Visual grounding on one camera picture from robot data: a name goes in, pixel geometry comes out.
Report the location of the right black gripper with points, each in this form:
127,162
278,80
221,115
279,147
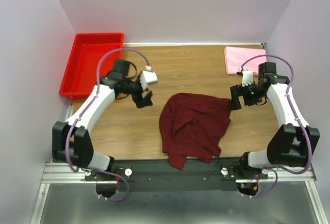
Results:
237,91

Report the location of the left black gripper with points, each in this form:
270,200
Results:
139,101

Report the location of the maroon t shirt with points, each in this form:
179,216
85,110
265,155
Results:
191,125

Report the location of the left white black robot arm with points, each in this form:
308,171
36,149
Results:
71,141

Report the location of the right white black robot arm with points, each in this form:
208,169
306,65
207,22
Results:
295,140

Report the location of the folded pink t shirt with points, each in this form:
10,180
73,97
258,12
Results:
236,56

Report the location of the red plastic bin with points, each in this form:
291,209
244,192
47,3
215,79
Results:
80,74

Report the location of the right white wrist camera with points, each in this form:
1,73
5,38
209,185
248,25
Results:
247,78

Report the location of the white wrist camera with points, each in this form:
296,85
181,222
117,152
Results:
247,78
147,78

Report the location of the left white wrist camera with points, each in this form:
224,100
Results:
147,78

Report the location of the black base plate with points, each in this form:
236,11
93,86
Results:
157,175

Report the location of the aluminium frame rail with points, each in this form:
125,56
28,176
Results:
55,173

